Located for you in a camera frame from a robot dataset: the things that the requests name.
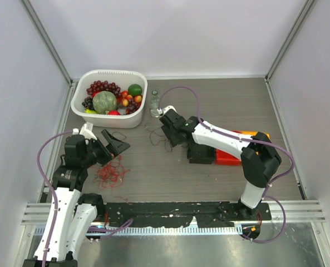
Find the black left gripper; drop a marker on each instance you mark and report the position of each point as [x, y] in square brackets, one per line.
[114, 147]

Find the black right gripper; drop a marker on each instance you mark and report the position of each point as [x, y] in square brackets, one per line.
[173, 141]

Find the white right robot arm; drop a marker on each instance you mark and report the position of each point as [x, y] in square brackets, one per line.
[259, 159]

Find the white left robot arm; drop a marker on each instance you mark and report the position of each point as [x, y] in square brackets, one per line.
[72, 212]

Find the clear glass bottle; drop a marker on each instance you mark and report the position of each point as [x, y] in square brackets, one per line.
[154, 104]

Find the black plastic bin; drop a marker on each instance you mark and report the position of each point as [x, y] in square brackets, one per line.
[200, 154]

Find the red apple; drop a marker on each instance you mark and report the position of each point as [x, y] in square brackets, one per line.
[114, 112]

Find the green melon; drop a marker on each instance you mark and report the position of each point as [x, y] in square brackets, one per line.
[104, 101]

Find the white plastic basket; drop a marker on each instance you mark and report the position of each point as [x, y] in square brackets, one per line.
[129, 117]

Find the peach fruit cluster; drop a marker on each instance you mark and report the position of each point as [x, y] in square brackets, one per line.
[128, 100]

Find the green lime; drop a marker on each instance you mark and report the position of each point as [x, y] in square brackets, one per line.
[134, 90]

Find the red plastic bin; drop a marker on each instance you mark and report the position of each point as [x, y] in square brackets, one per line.
[224, 158]

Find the red grape bunch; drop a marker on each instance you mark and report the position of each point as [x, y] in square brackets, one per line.
[98, 86]

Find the orange plastic bin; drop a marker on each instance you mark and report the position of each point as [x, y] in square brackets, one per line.
[253, 133]

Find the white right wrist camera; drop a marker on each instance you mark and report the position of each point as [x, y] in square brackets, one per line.
[162, 110]

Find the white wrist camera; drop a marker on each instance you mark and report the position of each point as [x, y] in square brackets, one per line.
[162, 110]
[86, 131]

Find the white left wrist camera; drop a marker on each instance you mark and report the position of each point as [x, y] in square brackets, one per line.
[86, 131]

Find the white slotted cable duct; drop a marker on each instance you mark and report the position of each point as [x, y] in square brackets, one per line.
[190, 230]

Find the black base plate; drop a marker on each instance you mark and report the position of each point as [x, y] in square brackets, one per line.
[208, 214]

